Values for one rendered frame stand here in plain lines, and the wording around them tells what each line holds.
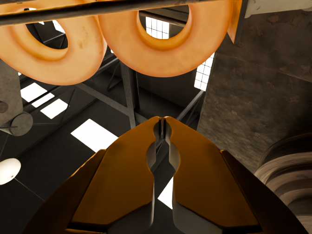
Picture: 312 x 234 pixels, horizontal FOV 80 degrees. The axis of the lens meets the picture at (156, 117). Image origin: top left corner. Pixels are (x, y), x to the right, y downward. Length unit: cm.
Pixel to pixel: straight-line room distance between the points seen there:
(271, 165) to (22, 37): 58
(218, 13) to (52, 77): 24
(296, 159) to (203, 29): 39
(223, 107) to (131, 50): 50
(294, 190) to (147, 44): 48
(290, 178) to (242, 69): 30
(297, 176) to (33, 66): 57
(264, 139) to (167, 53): 56
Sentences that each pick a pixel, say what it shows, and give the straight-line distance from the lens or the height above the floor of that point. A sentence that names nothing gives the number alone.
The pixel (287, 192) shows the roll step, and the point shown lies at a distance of 59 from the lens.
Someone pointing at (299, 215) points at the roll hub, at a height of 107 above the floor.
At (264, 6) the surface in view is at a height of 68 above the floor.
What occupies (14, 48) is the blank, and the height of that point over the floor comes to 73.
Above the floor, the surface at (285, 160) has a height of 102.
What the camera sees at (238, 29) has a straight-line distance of 24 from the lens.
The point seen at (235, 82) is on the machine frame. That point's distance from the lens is 63.
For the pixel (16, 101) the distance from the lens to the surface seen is 289.
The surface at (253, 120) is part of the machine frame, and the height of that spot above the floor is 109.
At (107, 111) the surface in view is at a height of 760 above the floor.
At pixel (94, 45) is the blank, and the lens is 27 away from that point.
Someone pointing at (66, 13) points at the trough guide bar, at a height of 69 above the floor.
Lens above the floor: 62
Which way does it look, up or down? 48 degrees up
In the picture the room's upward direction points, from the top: 179 degrees clockwise
